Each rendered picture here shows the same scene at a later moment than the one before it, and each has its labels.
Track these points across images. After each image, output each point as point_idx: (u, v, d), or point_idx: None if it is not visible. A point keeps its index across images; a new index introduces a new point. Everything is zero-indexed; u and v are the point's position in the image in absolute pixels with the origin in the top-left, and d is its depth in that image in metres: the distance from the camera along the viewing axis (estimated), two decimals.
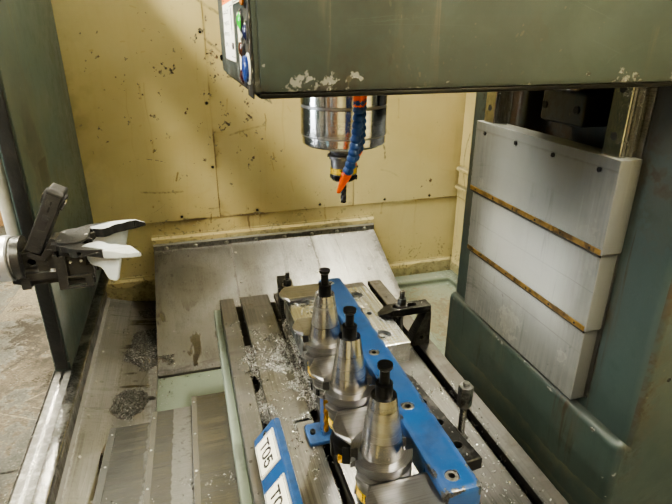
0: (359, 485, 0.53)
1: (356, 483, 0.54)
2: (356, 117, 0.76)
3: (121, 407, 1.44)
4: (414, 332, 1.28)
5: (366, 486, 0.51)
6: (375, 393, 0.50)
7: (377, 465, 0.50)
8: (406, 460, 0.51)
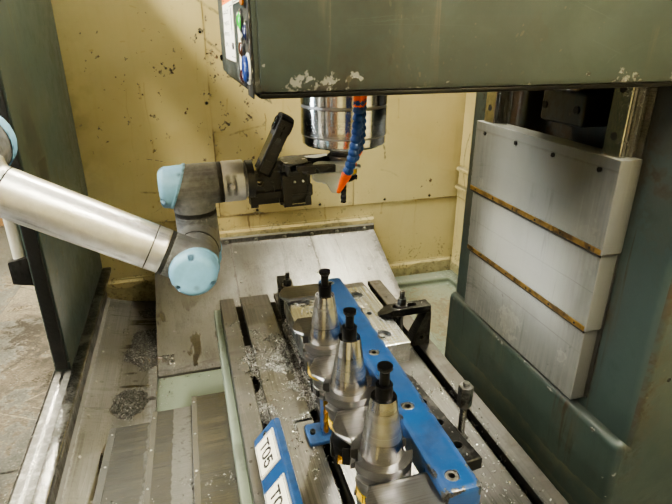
0: (359, 486, 0.53)
1: (356, 484, 0.54)
2: (356, 117, 0.76)
3: (121, 407, 1.44)
4: (414, 332, 1.28)
5: (366, 487, 0.51)
6: (375, 394, 0.50)
7: (377, 466, 0.50)
8: (406, 461, 0.51)
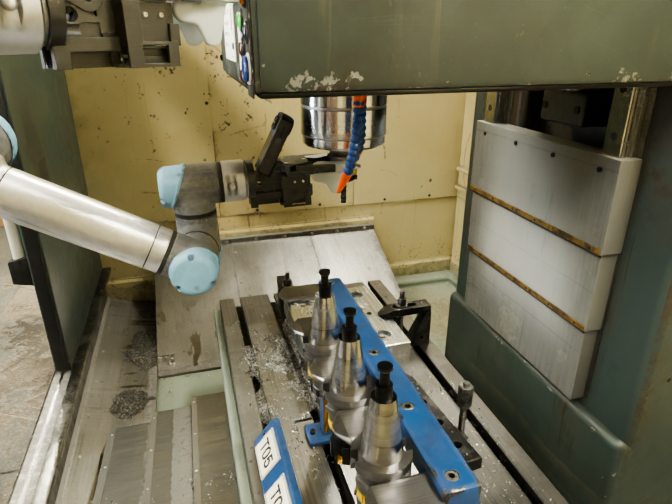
0: (359, 486, 0.53)
1: (356, 484, 0.54)
2: (356, 117, 0.76)
3: (121, 407, 1.44)
4: (414, 332, 1.28)
5: (366, 487, 0.51)
6: (375, 394, 0.50)
7: (377, 466, 0.50)
8: (406, 461, 0.51)
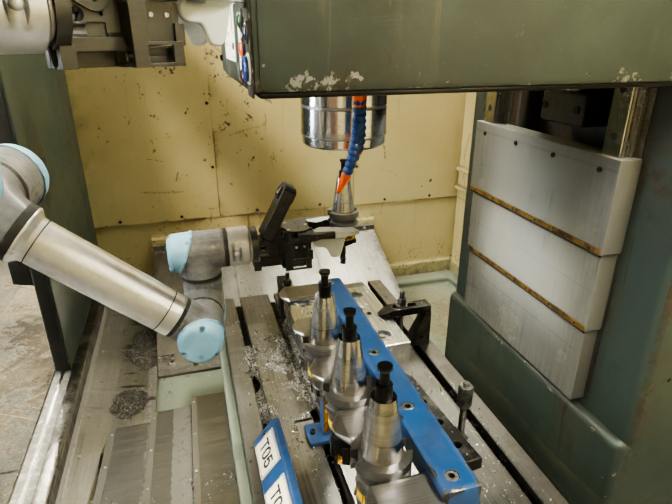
0: (359, 486, 0.53)
1: (356, 484, 0.54)
2: (356, 117, 0.76)
3: (121, 407, 1.44)
4: (414, 332, 1.28)
5: (366, 487, 0.51)
6: (375, 394, 0.50)
7: (377, 466, 0.50)
8: (406, 461, 0.51)
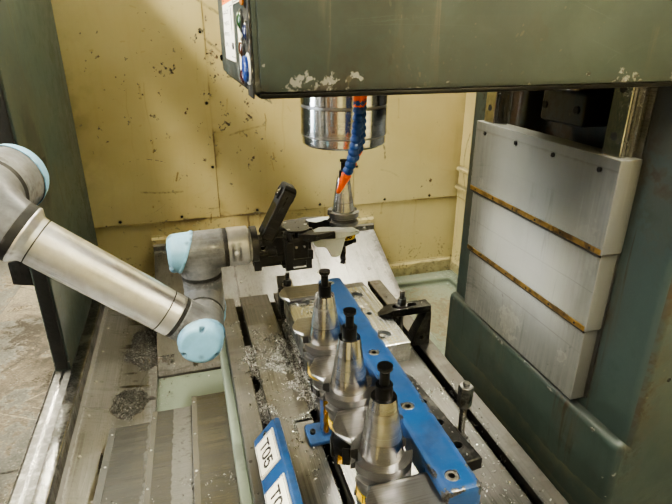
0: (359, 486, 0.53)
1: (356, 484, 0.54)
2: (356, 117, 0.76)
3: (121, 407, 1.44)
4: (414, 332, 1.28)
5: (366, 487, 0.51)
6: (375, 394, 0.50)
7: (377, 466, 0.50)
8: (406, 461, 0.51)
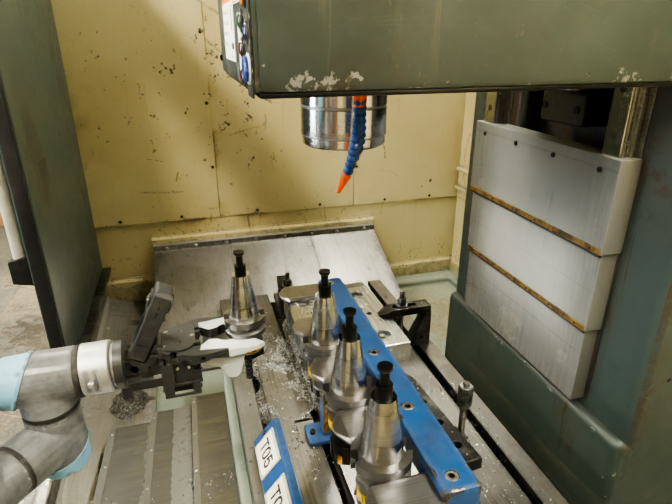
0: (359, 486, 0.53)
1: (356, 484, 0.54)
2: (356, 117, 0.76)
3: (121, 407, 1.44)
4: (414, 332, 1.28)
5: (366, 487, 0.51)
6: (375, 394, 0.50)
7: (377, 466, 0.50)
8: (406, 461, 0.51)
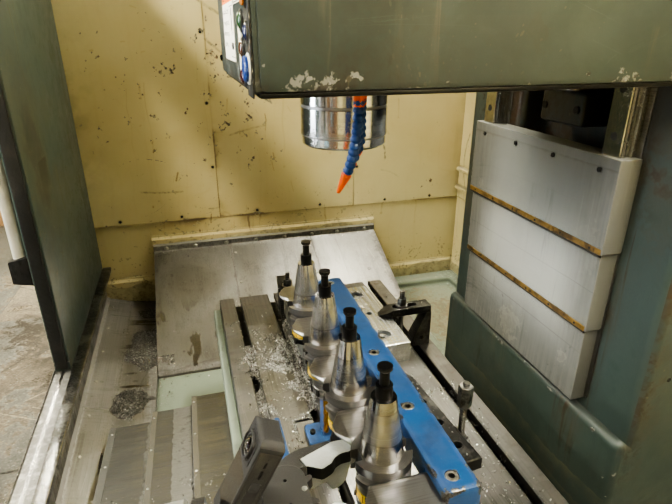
0: (359, 486, 0.53)
1: (356, 484, 0.54)
2: (356, 117, 0.76)
3: (121, 407, 1.44)
4: (414, 332, 1.28)
5: (366, 487, 0.51)
6: (375, 394, 0.50)
7: (377, 466, 0.50)
8: (406, 461, 0.51)
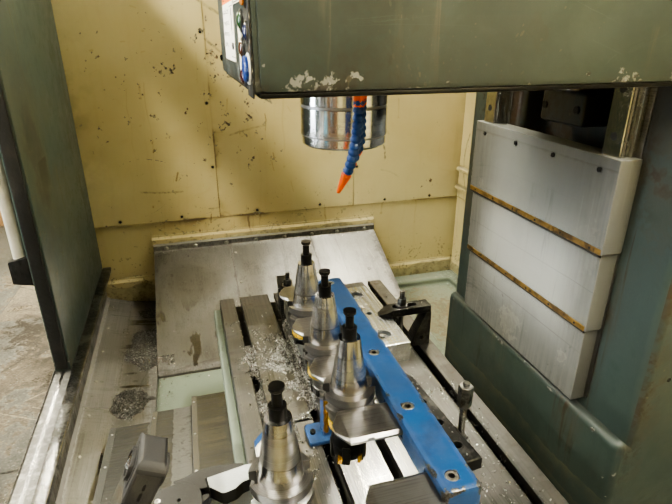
0: None
1: None
2: (356, 117, 0.76)
3: (121, 407, 1.44)
4: (414, 332, 1.28)
5: None
6: (268, 415, 0.47)
7: (272, 490, 0.48)
8: (304, 485, 0.48)
